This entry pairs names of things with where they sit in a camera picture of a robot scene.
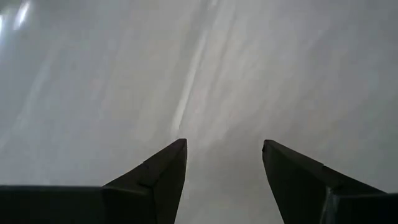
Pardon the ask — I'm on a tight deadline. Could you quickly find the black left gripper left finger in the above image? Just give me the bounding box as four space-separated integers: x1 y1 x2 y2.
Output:
0 138 188 224

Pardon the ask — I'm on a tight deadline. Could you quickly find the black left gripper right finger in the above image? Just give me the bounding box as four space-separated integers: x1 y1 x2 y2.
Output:
262 139 398 224

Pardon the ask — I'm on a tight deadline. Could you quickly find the white table mat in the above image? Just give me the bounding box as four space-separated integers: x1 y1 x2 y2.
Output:
0 0 398 224

